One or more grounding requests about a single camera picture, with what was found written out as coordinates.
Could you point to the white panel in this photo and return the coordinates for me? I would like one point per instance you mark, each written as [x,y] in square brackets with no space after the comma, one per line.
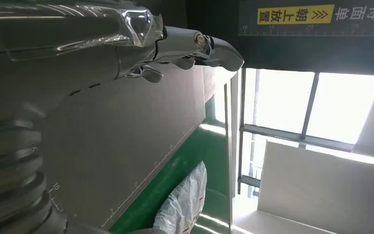
[319,190]

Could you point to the green conveyor belt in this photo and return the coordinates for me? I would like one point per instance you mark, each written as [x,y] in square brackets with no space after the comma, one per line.
[203,148]

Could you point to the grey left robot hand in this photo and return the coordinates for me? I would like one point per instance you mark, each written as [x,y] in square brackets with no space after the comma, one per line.
[61,58]

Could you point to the grey window frame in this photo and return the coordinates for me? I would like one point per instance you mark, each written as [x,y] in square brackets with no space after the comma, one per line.
[309,106]

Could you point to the grey plastic mailer package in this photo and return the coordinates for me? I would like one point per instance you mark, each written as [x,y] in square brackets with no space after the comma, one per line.
[183,203]

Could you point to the yellow label sticker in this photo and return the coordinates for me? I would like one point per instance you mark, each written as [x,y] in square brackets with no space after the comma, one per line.
[295,14]

